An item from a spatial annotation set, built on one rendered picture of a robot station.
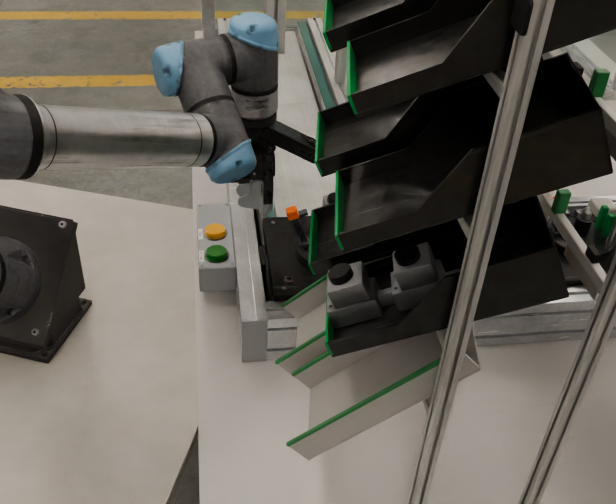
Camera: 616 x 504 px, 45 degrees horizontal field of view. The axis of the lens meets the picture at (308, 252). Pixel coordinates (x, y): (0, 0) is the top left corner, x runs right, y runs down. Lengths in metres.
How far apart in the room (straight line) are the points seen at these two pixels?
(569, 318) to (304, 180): 0.66
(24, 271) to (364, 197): 0.68
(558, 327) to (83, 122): 0.94
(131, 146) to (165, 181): 2.47
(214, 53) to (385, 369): 0.52
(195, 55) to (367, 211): 0.41
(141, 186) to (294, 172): 1.73
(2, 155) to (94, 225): 0.85
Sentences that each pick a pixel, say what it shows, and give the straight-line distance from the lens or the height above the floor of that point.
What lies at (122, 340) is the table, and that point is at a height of 0.86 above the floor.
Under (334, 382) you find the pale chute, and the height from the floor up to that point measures 1.02.
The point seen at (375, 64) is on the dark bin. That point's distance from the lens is 0.78.
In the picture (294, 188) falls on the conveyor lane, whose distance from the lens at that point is 1.68.
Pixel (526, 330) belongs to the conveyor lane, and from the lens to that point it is 1.44.
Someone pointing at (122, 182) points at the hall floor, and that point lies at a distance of 3.43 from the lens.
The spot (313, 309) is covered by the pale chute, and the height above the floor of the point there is 1.02.
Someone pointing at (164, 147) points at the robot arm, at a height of 1.34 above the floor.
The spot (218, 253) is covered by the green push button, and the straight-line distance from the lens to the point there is 1.39.
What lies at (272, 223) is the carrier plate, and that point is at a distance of 1.47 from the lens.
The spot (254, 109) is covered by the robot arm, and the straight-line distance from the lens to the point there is 1.19.
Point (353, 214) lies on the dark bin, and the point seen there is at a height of 1.36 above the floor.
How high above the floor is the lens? 1.83
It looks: 38 degrees down
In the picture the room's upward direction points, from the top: 4 degrees clockwise
